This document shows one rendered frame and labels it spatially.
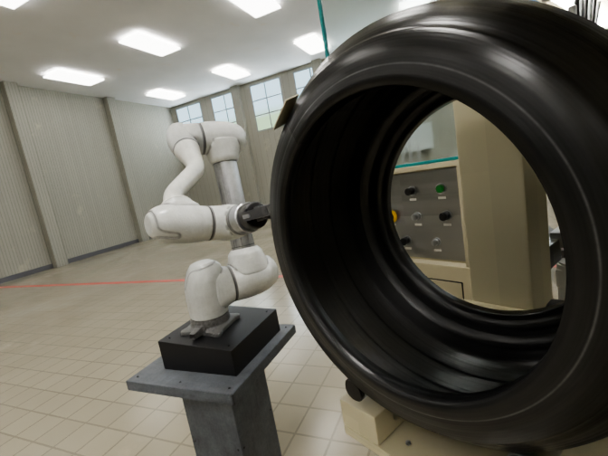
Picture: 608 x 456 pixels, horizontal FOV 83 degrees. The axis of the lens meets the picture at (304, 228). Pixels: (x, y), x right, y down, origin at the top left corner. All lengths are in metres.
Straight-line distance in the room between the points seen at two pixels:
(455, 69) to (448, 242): 1.03
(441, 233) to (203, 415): 1.18
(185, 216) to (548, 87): 0.82
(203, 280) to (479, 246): 0.96
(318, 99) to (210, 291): 1.02
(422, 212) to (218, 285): 0.84
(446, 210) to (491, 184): 0.53
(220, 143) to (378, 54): 1.10
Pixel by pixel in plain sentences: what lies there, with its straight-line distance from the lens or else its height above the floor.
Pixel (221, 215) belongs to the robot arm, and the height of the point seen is 1.23.
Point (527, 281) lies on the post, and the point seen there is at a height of 1.01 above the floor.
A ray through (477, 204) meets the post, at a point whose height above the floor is 1.18.
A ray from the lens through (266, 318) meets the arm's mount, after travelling 1.48.
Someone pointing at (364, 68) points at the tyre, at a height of 1.42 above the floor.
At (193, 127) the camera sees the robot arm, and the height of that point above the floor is 1.57.
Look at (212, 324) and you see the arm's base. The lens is 1.44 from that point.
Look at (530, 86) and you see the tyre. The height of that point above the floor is 1.35.
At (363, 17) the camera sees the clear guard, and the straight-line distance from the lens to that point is 1.54.
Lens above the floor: 1.31
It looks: 9 degrees down
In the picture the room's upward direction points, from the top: 10 degrees counter-clockwise
